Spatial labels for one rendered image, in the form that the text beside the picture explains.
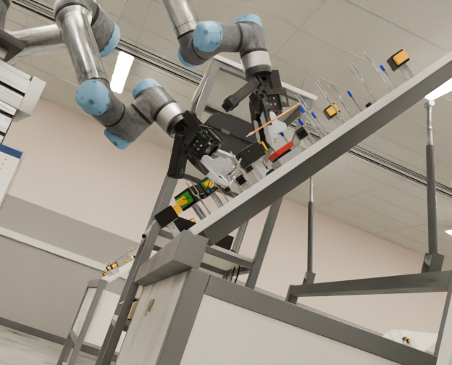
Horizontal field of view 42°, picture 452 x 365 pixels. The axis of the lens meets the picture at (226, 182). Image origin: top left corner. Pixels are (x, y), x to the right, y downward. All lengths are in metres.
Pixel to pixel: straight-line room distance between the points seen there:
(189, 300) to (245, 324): 0.12
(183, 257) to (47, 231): 7.89
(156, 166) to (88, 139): 1.14
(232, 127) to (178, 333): 1.60
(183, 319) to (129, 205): 8.01
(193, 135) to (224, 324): 0.49
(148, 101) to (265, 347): 0.69
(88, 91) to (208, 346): 0.65
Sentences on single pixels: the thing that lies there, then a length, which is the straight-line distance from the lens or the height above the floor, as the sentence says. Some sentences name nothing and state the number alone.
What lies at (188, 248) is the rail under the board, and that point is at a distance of 1.15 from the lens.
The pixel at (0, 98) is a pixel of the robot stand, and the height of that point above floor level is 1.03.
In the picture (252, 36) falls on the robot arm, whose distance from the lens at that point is 1.56.
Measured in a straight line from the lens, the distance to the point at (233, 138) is 2.62.
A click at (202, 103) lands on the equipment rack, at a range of 2.55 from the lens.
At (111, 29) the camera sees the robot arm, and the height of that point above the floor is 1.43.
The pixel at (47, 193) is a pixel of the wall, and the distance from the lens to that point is 9.09.
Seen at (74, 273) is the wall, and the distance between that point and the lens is 8.97.
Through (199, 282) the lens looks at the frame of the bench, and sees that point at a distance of 1.15.
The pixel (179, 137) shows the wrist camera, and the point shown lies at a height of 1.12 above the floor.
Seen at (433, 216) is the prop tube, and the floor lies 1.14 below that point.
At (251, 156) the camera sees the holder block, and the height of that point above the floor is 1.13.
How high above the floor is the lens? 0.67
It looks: 15 degrees up
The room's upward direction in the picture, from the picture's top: 19 degrees clockwise
